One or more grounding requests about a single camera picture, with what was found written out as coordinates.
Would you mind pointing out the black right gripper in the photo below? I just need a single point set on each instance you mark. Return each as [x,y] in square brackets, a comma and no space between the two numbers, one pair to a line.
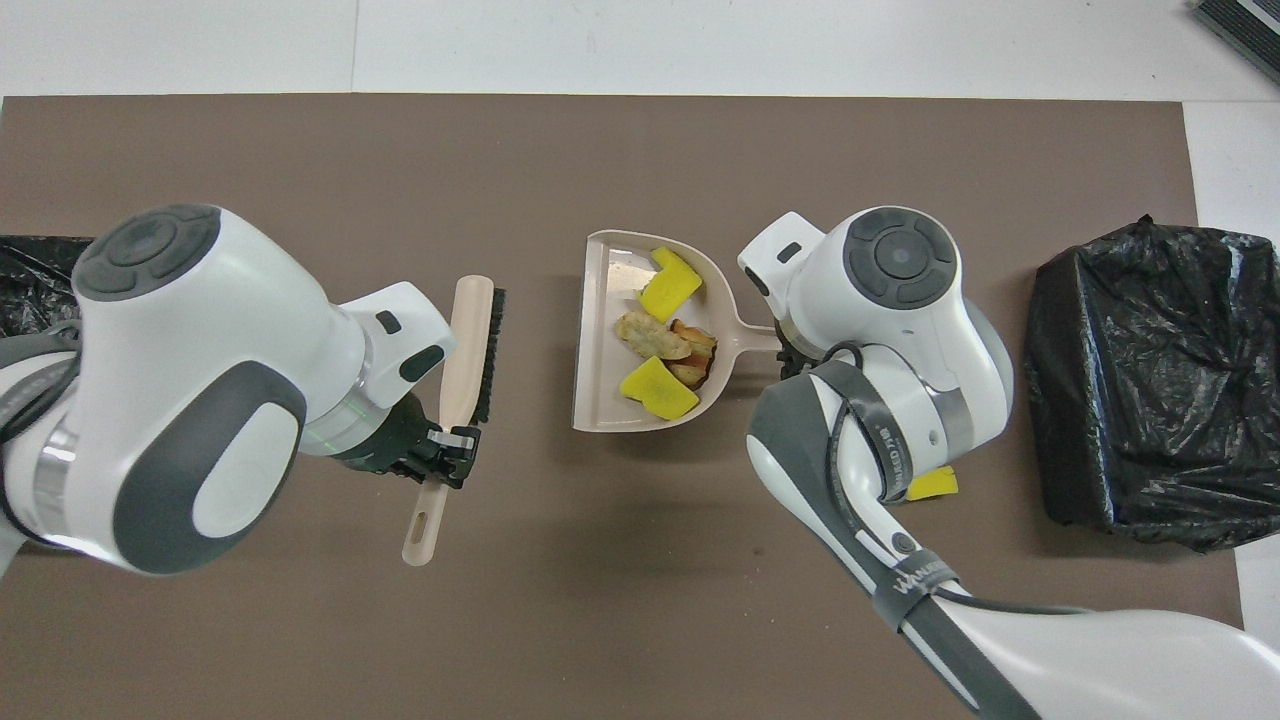
[795,358]

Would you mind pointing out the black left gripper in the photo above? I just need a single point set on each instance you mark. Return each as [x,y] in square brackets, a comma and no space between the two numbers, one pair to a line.
[395,445]

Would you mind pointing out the orange croissant piece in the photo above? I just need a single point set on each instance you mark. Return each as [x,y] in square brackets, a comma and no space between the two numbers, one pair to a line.
[695,350]

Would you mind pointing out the beige brush with black bristles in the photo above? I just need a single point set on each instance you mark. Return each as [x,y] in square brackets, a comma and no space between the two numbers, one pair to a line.
[470,340]

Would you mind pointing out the rounded yellow sponge piece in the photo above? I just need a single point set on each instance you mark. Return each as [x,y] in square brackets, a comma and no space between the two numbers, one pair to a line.
[658,390]

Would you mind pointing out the notched yellow sponge piece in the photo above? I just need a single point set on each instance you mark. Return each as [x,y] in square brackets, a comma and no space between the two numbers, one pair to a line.
[670,288]

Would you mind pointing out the pale foam piece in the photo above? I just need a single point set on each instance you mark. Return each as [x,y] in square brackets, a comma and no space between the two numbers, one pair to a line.
[648,336]

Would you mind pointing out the beige plastic dustpan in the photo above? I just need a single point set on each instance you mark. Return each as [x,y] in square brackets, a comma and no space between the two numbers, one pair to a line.
[605,340]

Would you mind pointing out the yellow sponge wedge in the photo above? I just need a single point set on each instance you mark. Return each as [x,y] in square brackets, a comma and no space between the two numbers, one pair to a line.
[935,484]

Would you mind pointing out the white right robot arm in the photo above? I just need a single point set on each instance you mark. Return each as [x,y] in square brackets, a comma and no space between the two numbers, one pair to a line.
[900,330]

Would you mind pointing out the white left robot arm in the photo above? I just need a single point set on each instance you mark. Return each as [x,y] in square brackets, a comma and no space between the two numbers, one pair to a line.
[200,330]

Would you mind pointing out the black trash bag bin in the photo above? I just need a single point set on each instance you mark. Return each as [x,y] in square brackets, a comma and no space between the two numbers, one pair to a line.
[1160,380]
[30,290]

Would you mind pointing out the brown table mat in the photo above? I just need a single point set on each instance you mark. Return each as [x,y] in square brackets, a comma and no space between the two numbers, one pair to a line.
[600,160]

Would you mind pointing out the dark grey vent grille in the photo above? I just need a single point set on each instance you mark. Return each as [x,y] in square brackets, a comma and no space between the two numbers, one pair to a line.
[1245,22]

